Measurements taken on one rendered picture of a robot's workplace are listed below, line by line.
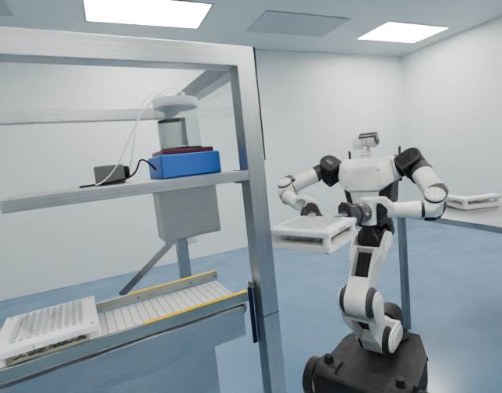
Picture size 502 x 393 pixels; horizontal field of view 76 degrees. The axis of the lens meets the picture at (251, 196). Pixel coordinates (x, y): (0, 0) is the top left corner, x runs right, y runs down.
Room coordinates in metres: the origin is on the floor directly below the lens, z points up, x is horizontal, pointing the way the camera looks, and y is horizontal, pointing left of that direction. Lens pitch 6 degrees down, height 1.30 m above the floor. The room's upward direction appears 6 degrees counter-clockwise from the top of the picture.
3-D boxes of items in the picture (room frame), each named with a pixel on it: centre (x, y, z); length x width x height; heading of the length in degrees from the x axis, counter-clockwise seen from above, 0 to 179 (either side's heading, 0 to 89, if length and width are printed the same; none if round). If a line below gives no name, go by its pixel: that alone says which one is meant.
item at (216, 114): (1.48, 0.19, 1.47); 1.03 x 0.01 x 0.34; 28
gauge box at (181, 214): (1.23, 0.25, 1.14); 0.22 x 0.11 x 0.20; 118
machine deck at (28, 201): (1.02, 0.36, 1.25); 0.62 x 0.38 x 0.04; 118
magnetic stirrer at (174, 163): (1.15, 0.23, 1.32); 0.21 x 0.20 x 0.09; 28
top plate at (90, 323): (0.90, 0.62, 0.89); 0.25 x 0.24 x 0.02; 28
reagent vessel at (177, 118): (1.14, 0.22, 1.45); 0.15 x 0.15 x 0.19
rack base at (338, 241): (1.19, -0.22, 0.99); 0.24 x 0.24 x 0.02; 51
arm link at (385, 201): (1.39, -0.54, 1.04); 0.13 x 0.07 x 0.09; 69
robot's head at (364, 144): (1.68, -0.61, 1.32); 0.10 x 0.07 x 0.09; 51
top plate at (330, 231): (1.19, -0.22, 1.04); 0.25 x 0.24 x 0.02; 51
